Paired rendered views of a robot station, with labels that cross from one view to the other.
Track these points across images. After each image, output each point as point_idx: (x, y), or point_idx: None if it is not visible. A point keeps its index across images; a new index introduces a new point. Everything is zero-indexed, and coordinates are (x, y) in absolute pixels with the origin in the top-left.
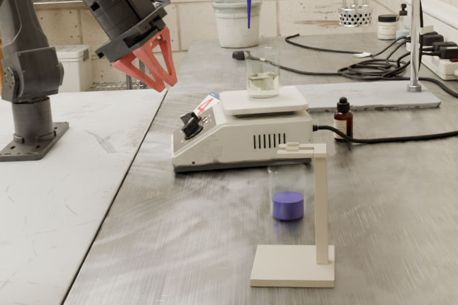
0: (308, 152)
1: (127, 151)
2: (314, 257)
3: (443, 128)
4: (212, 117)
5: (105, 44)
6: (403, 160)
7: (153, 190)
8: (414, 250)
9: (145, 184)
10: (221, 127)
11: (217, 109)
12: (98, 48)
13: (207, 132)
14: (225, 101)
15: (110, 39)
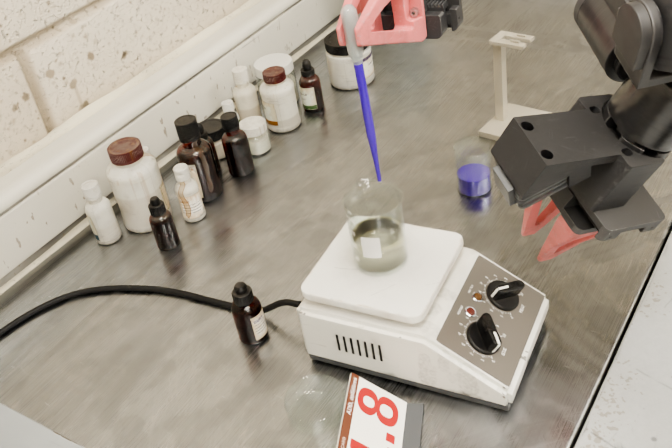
0: (512, 32)
1: (594, 442)
2: (503, 123)
3: (108, 316)
4: (463, 293)
5: (643, 186)
6: (264, 249)
7: (590, 279)
8: (423, 124)
9: (597, 299)
10: (474, 250)
11: (439, 313)
12: (656, 204)
13: (493, 262)
14: (441, 267)
15: (632, 205)
